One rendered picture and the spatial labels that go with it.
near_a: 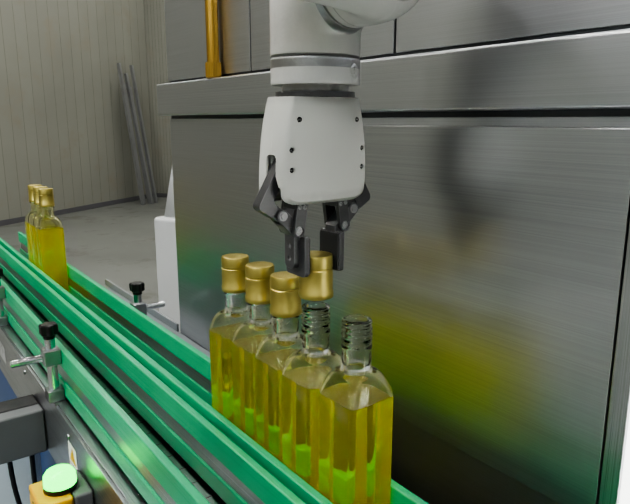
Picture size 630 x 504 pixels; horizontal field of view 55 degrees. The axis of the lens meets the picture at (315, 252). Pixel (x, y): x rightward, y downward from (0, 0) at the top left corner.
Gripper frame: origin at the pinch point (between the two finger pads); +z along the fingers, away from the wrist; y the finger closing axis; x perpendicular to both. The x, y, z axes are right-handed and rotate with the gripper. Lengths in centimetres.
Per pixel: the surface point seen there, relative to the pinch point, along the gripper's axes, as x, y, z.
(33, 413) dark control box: -58, 17, 37
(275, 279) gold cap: -5.1, 1.4, 3.7
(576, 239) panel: 20.4, -12.4, -3.1
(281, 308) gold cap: -4.5, 1.1, 6.9
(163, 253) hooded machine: -234, -80, 53
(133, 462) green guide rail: -19.8, 13.1, 28.3
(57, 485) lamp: -32, 20, 36
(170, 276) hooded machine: -231, -81, 64
